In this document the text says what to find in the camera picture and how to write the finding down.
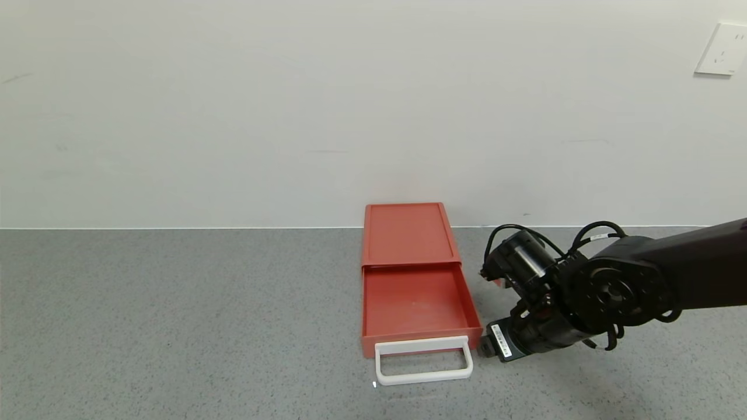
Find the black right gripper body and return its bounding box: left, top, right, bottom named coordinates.
left=486, top=307, right=574, bottom=363

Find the red drawer with white handle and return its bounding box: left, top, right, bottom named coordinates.
left=361, top=262, right=484, bottom=387

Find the red drawer case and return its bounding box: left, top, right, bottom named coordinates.
left=361, top=202, right=463, bottom=270

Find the black camera cable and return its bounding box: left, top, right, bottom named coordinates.
left=484, top=220, right=629, bottom=261

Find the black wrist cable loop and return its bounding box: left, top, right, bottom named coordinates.
left=584, top=308, right=683, bottom=352

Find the white wall socket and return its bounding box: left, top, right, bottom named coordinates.
left=694, top=22, right=747, bottom=76

